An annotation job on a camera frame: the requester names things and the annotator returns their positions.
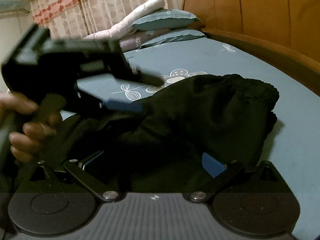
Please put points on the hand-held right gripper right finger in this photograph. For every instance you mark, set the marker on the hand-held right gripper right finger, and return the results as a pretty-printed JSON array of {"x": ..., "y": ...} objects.
[{"x": 212, "y": 165}]

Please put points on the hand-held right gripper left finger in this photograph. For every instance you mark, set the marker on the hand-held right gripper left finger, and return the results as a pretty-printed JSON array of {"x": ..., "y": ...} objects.
[{"x": 94, "y": 161}]

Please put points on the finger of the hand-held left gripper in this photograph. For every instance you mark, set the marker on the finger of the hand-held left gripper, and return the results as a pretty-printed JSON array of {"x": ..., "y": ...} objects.
[
  {"x": 125, "y": 107},
  {"x": 112, "y": 55}
]

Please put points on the person's left hand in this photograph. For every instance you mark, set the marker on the person's left hand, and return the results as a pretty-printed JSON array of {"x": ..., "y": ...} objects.
[{"x": 30, "y": 132}]

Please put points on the pink floral quilt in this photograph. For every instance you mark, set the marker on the pink floral quilt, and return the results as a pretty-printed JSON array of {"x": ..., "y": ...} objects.
[{"x": 140, "y": 13}]

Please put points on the patterned curtain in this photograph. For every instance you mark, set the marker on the patterned curtain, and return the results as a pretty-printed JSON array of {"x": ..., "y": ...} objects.
[{"x": 100, "y": 5}]

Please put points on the white air conditioner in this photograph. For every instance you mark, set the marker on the white air conditioner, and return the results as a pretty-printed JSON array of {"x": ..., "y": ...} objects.
[{"x": 12, "y": 5}]

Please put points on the blue pillow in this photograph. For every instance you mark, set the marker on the blue pillow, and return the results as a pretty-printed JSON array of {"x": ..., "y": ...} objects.
[
  {"x": 167, "y": 20},
  {"x": 175, "y": 38}
]

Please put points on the wooden headboard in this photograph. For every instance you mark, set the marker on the wooden headboard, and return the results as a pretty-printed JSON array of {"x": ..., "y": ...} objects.
[{"x": 262, "y": 10}]

